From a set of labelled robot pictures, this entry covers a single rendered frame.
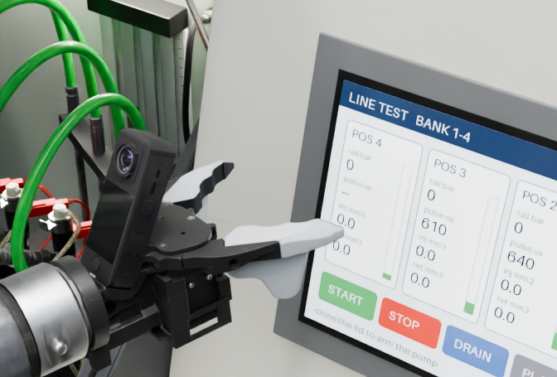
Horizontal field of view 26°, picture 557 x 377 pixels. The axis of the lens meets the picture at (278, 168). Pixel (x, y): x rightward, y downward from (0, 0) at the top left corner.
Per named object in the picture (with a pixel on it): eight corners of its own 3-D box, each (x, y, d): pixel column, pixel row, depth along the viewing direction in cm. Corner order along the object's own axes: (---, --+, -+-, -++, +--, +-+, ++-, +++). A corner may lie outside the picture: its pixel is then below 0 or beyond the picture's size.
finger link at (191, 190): (205, 209, 105) (166, 266, 98) (198, 148, 103) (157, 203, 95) (239, 212, 104) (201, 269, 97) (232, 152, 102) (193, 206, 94)
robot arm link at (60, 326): (-17, 265, 87) (34, 313, 81) (41, 242, 89) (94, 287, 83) (2, 350, 90) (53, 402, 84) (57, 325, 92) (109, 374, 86)
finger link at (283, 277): (346, 281, 94) (229, 289, 94) (342, 215, 91) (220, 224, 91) (349, 303, 91) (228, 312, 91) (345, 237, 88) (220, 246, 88)
